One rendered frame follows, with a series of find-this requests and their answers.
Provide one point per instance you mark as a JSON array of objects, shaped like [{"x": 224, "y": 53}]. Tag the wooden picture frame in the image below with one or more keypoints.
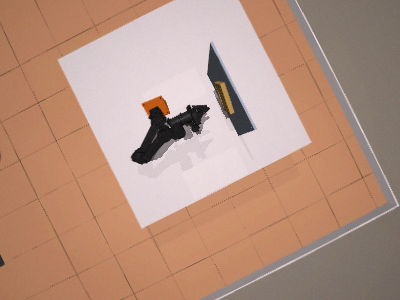
[{"x": 224, "y": 96}]

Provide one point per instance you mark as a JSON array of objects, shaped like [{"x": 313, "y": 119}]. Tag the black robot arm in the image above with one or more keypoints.
[{"x": 146, "y": 151}]

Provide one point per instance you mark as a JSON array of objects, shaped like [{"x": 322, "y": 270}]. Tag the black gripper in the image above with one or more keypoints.
[{"x": 193, "y": 114}]

